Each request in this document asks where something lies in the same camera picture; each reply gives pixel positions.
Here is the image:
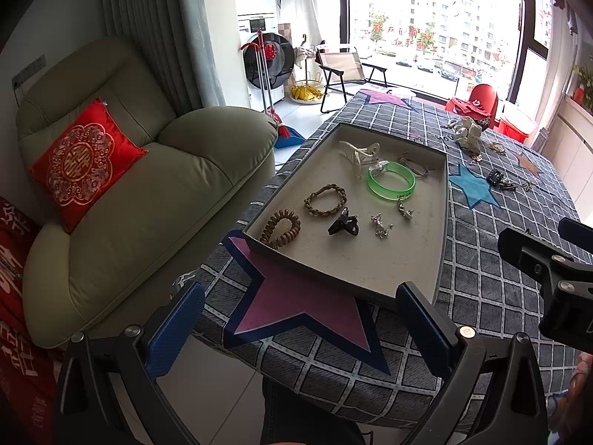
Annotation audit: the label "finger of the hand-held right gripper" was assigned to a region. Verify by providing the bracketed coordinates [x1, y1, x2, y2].
[558, 217, 593, 258]
[498, 227, 576, 289]

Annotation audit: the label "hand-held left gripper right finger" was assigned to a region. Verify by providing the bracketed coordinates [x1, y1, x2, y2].
[396, 282, 550, 445]

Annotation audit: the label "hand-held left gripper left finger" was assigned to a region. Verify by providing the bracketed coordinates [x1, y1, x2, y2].
[51, 282, 206, 445]

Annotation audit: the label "small silver charm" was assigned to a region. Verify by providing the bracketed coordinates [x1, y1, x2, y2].
[370, 212, 395, 241]

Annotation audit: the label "grey shallow tray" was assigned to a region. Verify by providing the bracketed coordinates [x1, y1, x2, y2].
[243, 123, 449, 312]

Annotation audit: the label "brown wooden bead bracelet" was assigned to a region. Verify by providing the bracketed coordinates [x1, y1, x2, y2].
[259, 210, 301, 249]

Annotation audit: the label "black hair claw clip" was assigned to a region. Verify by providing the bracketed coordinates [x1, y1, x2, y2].
[327, 208, 360, 237]

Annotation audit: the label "green translucent bangle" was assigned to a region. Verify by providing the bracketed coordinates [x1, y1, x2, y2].
[368, 161, 417, 200]

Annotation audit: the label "dark spiral hair tie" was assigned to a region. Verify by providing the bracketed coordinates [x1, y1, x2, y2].
[303, 184, 348, 218]

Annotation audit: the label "translucent hair claw clip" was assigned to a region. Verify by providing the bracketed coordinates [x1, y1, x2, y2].
[338, 141, 388, 182]

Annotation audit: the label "grey checked star tablecloth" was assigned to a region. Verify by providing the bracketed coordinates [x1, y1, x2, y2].
[195, 87, 585, 427]

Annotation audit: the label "beige low cabinet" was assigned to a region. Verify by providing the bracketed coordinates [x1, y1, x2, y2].
[539, 99, 593, 224]

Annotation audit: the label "red plastic bucket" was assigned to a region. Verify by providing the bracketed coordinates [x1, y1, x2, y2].
[497, 104, 539, 145]

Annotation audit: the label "white dotted hair bow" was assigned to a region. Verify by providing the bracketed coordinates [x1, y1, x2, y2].
[447, 116, 483, 156]

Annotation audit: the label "beige sofa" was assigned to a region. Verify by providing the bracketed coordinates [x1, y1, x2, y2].
[16, 36, 279, 349]

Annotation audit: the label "red plastic chair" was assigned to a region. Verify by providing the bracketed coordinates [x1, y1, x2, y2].
[444, 83, 500, 131]

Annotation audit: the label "potted yellow flowers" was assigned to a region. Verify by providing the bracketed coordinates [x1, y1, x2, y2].
[572, 64, 593, 108]

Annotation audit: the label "red printed blanket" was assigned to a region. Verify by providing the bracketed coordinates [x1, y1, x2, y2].
[0, 197, 62, 445]

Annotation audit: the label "red embroidered cushion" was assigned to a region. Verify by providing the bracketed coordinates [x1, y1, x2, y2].
[30, 97, 150, 235]

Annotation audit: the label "blue dustpan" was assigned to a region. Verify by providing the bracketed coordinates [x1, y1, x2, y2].
[273, 122, 307, 150]

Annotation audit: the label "beige folding chair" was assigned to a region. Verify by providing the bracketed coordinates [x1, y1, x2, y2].
[314, 45, 395, 115]

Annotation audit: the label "yellow basket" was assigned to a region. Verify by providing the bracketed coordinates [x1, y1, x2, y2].
[289, 73, 326, 103]

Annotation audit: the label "white washing machine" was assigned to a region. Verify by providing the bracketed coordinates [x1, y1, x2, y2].
[236, 11, 298, 113]

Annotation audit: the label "grey curtain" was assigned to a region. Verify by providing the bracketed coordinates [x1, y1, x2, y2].
[99, 0, 229, 113]

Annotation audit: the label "white curtain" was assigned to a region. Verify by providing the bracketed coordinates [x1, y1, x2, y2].
[278, 0, 326, 48]

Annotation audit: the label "red handled mop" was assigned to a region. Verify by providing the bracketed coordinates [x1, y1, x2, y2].
[239, 32, 294, 141]

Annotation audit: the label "wall socket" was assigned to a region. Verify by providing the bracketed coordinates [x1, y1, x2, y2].
[11, 55, 48, 90]

